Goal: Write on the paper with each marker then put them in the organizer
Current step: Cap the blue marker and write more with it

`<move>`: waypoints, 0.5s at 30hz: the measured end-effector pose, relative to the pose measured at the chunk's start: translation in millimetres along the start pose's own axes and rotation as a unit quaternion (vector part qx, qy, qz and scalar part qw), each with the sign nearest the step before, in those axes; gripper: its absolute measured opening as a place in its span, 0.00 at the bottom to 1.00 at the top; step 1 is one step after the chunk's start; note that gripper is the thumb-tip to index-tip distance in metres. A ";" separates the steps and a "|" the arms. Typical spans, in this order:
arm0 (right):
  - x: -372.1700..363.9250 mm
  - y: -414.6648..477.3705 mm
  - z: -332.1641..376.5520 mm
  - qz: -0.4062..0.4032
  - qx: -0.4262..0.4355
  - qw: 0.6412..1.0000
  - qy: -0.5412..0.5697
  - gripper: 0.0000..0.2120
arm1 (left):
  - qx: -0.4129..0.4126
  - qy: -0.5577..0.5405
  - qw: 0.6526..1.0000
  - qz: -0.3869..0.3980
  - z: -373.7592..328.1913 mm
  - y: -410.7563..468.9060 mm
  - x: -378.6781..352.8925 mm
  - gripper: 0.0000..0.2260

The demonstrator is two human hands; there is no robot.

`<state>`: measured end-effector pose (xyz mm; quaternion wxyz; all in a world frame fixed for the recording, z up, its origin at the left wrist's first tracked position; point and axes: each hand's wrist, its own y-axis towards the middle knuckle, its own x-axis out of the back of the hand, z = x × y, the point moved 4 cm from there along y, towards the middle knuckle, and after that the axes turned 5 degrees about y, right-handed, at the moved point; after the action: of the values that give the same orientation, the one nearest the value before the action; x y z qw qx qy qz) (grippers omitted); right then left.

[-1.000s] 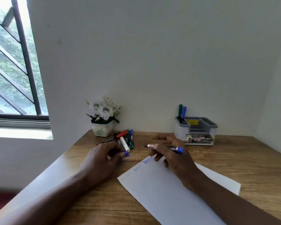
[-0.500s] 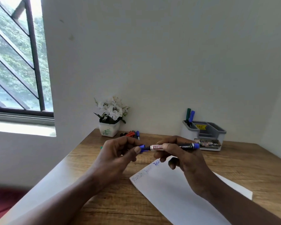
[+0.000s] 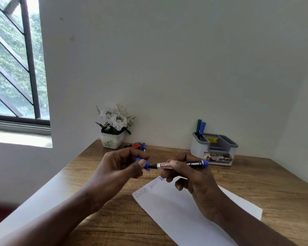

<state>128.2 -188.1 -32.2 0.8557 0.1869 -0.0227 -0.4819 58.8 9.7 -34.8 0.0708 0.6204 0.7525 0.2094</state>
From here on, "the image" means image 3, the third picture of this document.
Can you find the person's right hand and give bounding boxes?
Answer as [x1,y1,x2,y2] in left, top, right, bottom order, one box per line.
[160,152,228,223]

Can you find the potted white artificial flowers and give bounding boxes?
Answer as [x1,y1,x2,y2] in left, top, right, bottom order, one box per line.
[95,104,137,150]

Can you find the pile of colored markers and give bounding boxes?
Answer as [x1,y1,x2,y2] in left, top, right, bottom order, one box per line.
[124,142,146,152]

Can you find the white paper sheet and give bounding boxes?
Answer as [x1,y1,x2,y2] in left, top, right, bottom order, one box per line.
[131,176,263,246]

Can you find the thick blue marker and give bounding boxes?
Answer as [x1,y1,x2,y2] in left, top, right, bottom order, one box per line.
[145,160,209,170]

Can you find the gray desk organizer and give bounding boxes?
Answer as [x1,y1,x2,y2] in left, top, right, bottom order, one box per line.
[190,132,239,167]

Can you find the person's left hand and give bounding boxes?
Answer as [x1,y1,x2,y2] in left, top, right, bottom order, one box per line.
[88,147,151,205]

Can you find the person's left forearm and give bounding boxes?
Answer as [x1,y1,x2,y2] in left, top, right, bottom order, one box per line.
[0,187,103,246]

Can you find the thick blue marker cap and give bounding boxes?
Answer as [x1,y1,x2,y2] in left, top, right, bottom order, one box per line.
[135,157,151,172]

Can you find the barred window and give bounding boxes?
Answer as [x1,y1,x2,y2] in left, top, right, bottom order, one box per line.
[0,0,52,136]

